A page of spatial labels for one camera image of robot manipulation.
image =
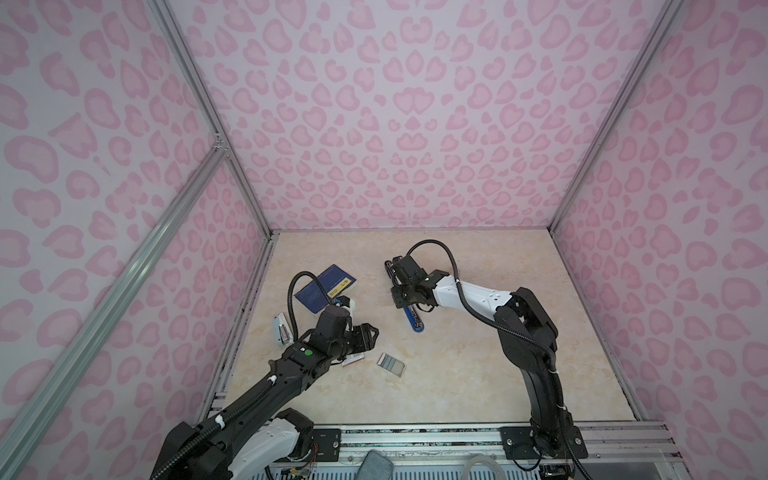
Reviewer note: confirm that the dark blue booklet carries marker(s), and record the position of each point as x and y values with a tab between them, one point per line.
334	280

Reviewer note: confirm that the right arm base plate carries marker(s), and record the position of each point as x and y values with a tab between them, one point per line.
525	443

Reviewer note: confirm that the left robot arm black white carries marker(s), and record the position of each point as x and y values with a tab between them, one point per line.
258	429

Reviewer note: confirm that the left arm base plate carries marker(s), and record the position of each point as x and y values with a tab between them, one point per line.
320	445

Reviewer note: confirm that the aluminium front rail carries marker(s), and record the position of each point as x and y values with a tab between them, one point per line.
617	450

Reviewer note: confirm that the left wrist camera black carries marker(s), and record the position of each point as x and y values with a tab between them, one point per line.
345	302

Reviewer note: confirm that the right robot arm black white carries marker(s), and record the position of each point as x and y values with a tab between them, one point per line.
528	339

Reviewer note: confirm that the red white staple box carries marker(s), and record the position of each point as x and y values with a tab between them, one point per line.
353	358

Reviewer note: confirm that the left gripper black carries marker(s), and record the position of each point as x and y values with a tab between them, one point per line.
365	340

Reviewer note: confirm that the staple tray with staples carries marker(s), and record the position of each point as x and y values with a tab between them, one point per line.
391	364

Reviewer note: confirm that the aluminium diagonal frame bar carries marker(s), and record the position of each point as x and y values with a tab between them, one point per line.
38	414

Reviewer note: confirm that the aluminium corner frame post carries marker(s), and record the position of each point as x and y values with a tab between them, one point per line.
658	34
181	51

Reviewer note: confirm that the small white clip object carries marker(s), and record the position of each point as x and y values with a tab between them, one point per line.
282	330

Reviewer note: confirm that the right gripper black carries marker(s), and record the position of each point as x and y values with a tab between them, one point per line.
394	290

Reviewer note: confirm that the grey cloth pad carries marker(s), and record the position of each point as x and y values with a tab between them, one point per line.
375	466

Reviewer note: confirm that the aluminium corner frame post right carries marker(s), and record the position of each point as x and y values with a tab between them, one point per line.
658	34

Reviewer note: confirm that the aluminium corner frame post left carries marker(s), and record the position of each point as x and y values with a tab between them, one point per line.
181	51

